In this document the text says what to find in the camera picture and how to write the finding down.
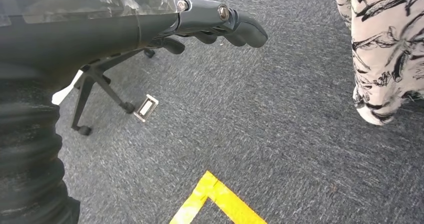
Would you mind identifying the black wheeled chair base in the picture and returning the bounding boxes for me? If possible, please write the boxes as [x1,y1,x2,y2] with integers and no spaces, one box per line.
[71,47,157,137]

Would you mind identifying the silver floor socket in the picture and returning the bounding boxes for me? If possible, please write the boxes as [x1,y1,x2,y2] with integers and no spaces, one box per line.
[133,94,160,123]

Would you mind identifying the floral cloth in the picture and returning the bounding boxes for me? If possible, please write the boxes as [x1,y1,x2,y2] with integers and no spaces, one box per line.
[332,0,424,127]

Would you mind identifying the yellow floor tape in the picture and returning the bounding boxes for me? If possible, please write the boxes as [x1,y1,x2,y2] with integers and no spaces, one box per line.
[168,170,269,224]

